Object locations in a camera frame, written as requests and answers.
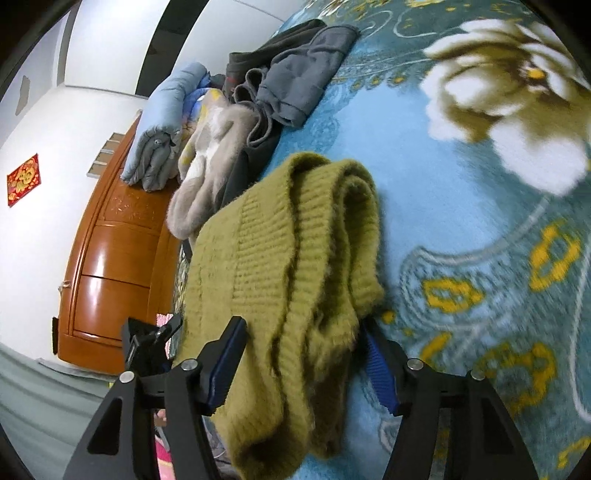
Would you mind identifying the colourful folded blanket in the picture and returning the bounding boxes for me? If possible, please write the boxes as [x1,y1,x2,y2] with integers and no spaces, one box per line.
[178,87,228,180]

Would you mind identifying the light blue folded quilt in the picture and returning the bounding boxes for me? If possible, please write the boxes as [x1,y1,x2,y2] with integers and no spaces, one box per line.
[120,62,208,192]

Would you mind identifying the olive green knit sweater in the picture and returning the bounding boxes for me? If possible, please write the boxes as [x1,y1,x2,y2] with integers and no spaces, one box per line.
[177,152,384,479]

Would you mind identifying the red wall decoration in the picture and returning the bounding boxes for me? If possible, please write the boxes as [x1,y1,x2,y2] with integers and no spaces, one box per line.
[7,154,41,208]

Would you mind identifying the beige fluffy garment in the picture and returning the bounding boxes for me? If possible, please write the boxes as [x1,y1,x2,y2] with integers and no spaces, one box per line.
[166,89,257,241]

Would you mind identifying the dark black garment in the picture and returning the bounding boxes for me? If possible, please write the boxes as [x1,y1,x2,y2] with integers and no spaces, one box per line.
[222,19,327,98]

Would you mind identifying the white black wardrobe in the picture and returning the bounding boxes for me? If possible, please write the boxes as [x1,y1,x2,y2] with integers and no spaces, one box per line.
[64,1,304,97]

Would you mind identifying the teal floral bed blanket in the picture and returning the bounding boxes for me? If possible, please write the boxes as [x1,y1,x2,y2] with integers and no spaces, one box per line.
[242,1,590,479]

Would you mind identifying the grey sweatshirt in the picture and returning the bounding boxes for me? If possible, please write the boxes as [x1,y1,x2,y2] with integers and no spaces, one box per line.
[232,25,360,147]

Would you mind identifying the orange wooden headboard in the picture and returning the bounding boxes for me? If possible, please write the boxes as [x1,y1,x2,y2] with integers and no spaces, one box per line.
[53,127,179,374]

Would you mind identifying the wooden picture frames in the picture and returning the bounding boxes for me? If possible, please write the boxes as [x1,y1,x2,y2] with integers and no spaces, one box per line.
[87,133,124,179]

